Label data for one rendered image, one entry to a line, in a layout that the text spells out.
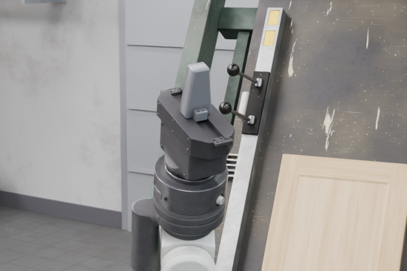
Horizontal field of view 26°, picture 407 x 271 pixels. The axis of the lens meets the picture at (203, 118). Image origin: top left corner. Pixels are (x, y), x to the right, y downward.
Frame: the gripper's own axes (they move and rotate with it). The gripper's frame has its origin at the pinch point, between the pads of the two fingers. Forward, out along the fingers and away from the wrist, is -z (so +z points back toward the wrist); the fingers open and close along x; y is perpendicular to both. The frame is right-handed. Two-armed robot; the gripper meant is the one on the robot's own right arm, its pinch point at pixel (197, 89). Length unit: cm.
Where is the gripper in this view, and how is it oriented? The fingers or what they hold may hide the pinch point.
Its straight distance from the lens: 98.7
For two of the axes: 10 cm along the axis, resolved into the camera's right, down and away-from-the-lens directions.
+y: 8.9, -2.0, 4.1
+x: -4.5, -5.0, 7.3
